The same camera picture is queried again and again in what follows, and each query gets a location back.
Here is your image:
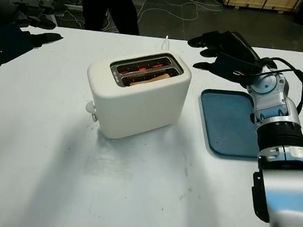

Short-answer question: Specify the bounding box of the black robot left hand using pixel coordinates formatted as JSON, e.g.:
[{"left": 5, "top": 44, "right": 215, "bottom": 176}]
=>
[{"left": 0, "top": 0, "right": 69, "bottom": 51}]

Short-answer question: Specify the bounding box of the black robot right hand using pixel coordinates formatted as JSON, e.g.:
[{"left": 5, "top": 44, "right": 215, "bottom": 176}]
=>
[{"left": 185, "top": 27, "right": 263, "bottom": 75}]

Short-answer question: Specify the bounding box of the browned toast slice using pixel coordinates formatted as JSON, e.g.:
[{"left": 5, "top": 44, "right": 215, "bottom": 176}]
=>
[{"left": 129, "top": 70, "right": 172, "bottom": 91}]

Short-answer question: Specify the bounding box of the person in beige jacket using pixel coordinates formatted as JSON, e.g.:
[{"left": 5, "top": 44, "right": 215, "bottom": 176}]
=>
[{"left": 77, "top": 0, "right": 144, "bottom": 36}]

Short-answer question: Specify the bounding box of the cream two-slot toaster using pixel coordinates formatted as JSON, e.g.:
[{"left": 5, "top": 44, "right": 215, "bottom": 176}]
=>
[{"left": 81, "top": 45, "right": 195, "bottom": 146}]

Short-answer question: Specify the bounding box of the white toaster lever knob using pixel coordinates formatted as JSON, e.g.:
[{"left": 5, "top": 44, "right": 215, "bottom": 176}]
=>
[{"left": 84, "top": 101, "right": 96, "bottom": 113}]

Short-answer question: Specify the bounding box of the blue plastic tray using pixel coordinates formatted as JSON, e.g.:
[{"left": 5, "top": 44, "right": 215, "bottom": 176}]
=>
[{"left": 195, "top": 87, "right": 267, "bottom": 160}]

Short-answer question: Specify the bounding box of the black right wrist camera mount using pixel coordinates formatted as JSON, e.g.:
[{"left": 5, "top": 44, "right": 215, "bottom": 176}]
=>
[{"left": 210, "top": 51, "right": 266, "bottom": 90}]

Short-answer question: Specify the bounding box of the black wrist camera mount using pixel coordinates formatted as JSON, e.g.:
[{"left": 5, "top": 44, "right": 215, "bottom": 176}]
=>
[
  {"left": 210, "top": 51, "right": 266, "bottom": 90},
  {"left": 0, "top": 22, "right": 36, "bottom": 75}
]

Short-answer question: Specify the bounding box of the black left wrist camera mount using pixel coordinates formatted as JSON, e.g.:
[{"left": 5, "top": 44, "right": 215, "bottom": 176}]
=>
[{"left": 0, "top": 22, "right": 36, "bottom": 75}]

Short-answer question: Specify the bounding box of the thin white floor cable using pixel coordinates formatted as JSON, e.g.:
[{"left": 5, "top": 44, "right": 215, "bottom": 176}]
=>
[{"left": 63, "top": 10, "right": 84, "bottom": 29}]

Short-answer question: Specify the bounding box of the white toaster power cord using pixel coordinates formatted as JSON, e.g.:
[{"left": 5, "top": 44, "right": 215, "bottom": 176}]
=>
[{"left": 161, "top": 35, "right": 172, "bottom": 53}]

